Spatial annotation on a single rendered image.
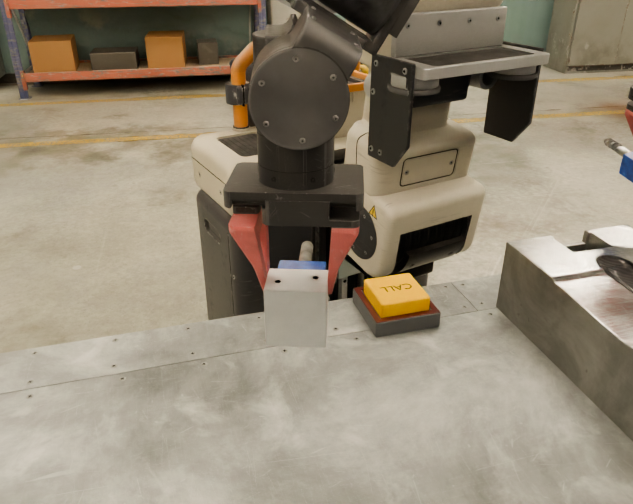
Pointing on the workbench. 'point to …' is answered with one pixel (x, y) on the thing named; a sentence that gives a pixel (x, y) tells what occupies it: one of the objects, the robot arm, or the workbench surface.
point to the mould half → (587, 321)
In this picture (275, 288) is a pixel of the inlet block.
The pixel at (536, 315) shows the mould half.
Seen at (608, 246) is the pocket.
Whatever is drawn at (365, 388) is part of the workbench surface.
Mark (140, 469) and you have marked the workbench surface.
